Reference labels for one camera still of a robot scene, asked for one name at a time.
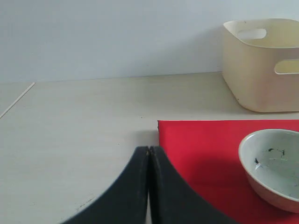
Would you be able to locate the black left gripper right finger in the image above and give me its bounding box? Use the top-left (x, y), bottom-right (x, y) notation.
top-left (149, 146), bottom-right (236, 224)

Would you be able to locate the red table cloth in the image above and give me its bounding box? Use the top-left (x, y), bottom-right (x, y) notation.
top-left (158, 120), bottom-right (299, 224)

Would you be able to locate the cream plastic bin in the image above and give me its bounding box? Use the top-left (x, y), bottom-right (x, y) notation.
top-left (222, 18), bottom-right (299, 112)

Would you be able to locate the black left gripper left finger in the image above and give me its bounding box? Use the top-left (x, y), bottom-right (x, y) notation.
top-left (64, 146), bottom-right (149, 224)

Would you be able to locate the white ceramic bowl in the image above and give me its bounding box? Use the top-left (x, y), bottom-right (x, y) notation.
top-left (238, 129), bottom-right (299, 213)

